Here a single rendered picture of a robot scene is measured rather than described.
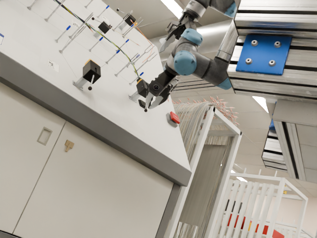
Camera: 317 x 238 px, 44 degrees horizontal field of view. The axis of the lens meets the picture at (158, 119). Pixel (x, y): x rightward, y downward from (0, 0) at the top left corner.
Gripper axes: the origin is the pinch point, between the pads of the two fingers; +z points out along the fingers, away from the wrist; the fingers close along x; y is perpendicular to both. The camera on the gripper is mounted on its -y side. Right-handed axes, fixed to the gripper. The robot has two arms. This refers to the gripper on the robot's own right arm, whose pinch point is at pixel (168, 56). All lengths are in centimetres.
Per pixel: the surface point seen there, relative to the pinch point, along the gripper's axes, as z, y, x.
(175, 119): 20.7, 2.0, -24.1
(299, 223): 50, 71, -320
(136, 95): 20.9, 2.8, 0.8
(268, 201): 47, 82, -261
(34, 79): 32, -13, 48
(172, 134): 26.9, -3.4, -23.3
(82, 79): 25.3, -8.7, 31.5
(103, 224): 65, -29, 4
